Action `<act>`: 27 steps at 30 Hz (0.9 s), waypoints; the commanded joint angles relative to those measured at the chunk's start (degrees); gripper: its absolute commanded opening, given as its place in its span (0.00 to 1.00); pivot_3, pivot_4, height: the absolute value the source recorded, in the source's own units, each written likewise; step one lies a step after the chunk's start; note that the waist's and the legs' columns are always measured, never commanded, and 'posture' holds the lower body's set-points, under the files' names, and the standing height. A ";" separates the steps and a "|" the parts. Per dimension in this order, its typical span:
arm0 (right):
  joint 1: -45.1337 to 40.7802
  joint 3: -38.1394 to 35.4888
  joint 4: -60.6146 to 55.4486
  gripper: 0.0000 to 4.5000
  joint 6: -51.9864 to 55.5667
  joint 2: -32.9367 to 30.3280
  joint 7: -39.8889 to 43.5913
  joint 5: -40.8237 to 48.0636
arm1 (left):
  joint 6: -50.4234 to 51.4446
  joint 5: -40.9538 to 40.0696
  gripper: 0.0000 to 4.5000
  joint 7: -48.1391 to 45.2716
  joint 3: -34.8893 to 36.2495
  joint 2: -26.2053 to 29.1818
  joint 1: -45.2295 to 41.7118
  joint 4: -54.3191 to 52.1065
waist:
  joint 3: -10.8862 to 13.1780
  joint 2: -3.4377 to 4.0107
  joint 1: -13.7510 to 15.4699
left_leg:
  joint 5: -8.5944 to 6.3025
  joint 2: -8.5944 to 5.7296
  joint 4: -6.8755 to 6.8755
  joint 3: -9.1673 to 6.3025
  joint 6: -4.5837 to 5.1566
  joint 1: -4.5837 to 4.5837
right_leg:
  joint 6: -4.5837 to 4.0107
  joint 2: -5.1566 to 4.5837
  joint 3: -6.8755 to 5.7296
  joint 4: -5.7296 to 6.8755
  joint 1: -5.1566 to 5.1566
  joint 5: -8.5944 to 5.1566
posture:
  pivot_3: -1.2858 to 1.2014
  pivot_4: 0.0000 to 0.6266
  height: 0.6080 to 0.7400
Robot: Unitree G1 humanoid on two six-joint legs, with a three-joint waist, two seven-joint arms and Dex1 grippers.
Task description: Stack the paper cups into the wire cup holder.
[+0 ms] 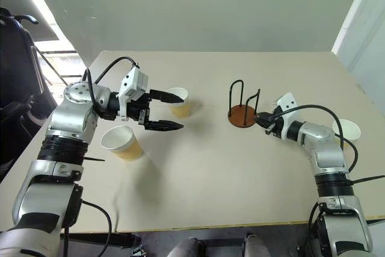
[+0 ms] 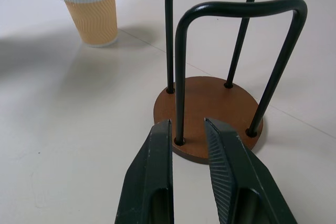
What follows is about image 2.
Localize cup holder with cups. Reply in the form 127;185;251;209
153;0;308;166

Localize orange and white paper cup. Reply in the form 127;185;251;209
54;0;119;49

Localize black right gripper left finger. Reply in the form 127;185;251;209
114;119;174;224

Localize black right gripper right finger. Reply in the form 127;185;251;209
204;117;299;224

